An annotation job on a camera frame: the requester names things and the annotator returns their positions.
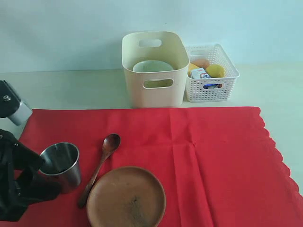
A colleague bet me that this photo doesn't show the stainless steel cup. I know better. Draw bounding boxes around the stainless steel cup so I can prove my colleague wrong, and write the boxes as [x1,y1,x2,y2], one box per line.
[39,142,81,193]

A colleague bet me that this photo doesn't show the pale green ceramic bowl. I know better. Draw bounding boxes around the pale green ceramic bowl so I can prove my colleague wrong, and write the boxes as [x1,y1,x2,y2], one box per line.
[132,60,175,88]

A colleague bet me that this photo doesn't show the yellow cheese wedge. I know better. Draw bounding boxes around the yellow cheese wedge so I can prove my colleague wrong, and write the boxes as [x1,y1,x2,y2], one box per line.
[187,63,199,77]

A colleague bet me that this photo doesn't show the yellow lemon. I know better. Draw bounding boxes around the yellow lemon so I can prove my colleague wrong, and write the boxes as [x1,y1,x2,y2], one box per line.
[206,64,225,78]

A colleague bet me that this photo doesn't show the cream plastic storage bin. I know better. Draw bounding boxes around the cream plastic storage bin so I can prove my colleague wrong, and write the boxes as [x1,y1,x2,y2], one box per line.
[121,31,189,108]

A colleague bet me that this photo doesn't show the brown egg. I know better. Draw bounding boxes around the brown egg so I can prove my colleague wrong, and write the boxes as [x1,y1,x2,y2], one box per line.
[191,59,210,69]

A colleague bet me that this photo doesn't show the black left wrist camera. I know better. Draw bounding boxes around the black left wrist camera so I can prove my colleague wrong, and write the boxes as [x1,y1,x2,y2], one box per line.
[0,80,33,126]

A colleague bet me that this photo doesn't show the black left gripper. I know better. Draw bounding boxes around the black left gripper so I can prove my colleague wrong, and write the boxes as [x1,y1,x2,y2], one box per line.
[0,130,62,222]

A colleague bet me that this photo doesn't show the blue white milk carton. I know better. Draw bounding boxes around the blue white milk carton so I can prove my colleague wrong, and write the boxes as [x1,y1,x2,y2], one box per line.
[189,68,222,89]

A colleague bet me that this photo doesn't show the red table cloth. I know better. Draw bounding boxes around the red table cloth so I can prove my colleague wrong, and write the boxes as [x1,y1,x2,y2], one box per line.
[0,106,303,227]

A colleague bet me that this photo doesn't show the brown round plate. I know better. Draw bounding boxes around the brown round plate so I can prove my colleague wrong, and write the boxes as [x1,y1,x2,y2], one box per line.
[86,166,166,227]

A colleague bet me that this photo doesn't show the dark wooden spoon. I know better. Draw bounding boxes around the dark wooden spoon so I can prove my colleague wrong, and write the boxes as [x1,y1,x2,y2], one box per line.
[77,133,121,209]

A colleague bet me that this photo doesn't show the white perforated plastic basket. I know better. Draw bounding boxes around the white perforated plastic basket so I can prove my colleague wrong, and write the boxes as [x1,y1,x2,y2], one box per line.
[185,44,240,103]

